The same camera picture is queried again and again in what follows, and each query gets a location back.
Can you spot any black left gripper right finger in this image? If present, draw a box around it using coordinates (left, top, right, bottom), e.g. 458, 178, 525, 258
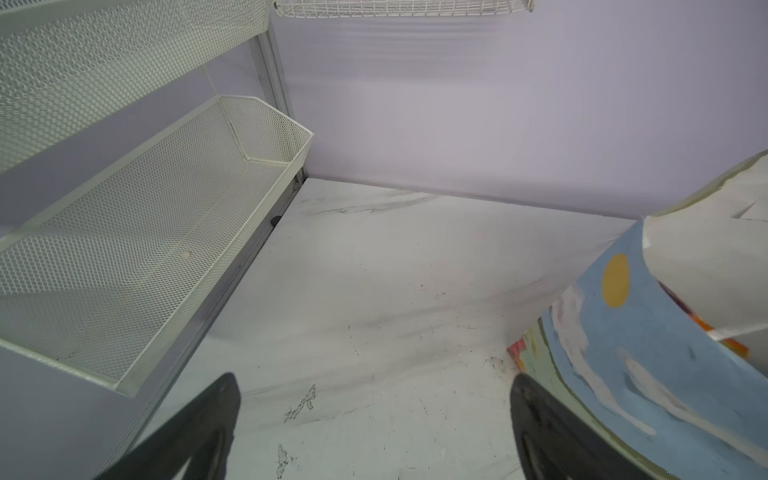
510, 374, 651, 480

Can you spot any white green paper bag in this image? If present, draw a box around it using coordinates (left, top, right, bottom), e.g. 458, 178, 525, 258
508, 153, 767, 479

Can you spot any orange snack box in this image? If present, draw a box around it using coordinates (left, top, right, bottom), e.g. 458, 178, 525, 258
659, 282, 750, 359

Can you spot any white mesh wall shelf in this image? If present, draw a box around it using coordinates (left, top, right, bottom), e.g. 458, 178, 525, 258
1, 1, 313, 396

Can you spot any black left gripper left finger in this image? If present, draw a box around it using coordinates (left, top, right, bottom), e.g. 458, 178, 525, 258
99, 373, 241, 479

